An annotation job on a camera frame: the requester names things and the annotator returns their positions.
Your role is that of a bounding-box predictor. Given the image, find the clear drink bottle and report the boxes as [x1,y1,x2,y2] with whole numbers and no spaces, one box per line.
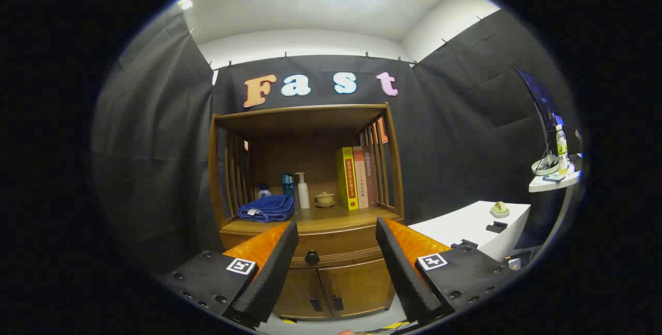
[555,125,569,176]

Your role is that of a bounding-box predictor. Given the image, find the black floor cable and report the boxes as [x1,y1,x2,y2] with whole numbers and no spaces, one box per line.
[357,324,414,335]

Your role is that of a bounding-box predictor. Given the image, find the white side cabinet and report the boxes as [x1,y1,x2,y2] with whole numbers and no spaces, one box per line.
[408,200,532,263]

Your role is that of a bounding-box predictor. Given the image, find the brown book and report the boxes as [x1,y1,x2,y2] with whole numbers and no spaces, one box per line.
[362,145,379,207]

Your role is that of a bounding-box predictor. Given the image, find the wooden cabinet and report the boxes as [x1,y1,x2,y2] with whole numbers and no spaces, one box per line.
[208,102,405,321]

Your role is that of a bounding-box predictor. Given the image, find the thick yellow book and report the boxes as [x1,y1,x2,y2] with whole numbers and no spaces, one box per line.
[335,147,359,211]

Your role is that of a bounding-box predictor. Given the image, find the wooden cabinet door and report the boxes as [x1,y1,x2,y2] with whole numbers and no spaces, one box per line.
[318,257,395,319]
[273,267,332,320]

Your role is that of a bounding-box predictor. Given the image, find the white bowl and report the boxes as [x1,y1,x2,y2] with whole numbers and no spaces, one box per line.
[532,155,560,176]

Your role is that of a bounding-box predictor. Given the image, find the white round table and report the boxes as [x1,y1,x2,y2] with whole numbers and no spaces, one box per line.
[528,154,584,253]

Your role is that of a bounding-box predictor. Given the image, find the orange and beige book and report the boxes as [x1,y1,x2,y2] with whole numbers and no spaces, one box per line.
[353,146,370,209]

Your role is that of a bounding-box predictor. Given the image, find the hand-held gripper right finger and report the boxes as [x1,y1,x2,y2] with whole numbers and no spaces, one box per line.
[375,216,520,324]

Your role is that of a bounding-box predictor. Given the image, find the white pump bottle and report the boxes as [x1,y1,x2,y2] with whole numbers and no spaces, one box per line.
[294,172,311,210]

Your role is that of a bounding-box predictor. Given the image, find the dark monitor screen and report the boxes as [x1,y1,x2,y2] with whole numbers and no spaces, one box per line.
[515,68,564,131]

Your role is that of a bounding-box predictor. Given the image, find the folded blue towel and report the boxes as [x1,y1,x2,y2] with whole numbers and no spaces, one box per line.
[237,194,296,223]

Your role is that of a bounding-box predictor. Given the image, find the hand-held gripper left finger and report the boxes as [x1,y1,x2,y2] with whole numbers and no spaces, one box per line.
[158,220,299,329]

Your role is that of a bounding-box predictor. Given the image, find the wooden countertop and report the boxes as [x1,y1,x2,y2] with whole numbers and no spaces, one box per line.
[220,205,403,236]

